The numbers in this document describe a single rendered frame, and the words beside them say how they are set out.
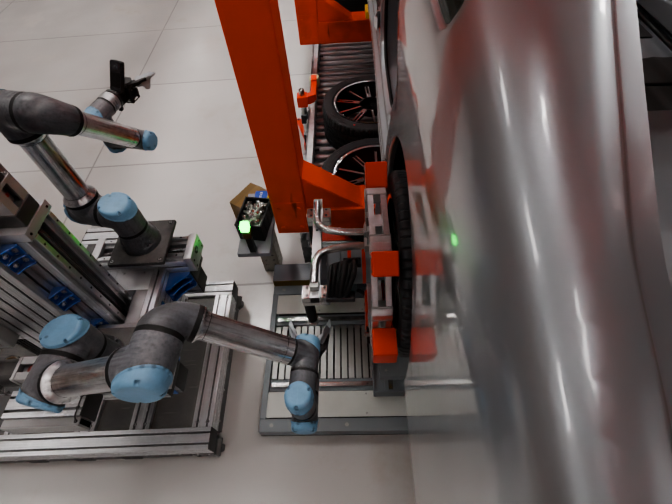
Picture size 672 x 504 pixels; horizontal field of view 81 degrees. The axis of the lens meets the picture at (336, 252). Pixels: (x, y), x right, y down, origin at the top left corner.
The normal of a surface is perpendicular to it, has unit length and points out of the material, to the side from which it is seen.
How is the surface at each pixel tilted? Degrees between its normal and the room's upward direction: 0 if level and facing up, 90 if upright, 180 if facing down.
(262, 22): 90
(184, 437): 0
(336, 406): 0
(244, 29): 90
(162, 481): 0
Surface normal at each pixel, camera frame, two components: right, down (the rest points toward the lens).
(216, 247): -0.06, -0.59
